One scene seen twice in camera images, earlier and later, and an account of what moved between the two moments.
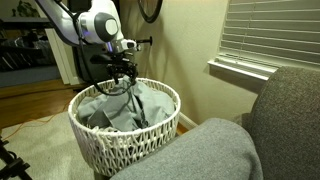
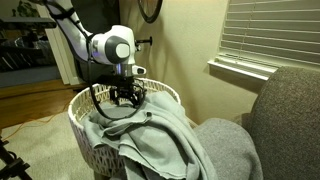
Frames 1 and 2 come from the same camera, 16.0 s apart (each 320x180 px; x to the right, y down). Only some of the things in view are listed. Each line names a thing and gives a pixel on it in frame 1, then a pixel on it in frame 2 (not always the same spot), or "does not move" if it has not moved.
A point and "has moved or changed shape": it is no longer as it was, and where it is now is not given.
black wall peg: x=145 y=40 does not move
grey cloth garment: x=133 y=106 has moved or changed shape
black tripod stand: x=15 y=166 does not move
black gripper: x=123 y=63 → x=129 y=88
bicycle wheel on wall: x=150 y=19 does not move
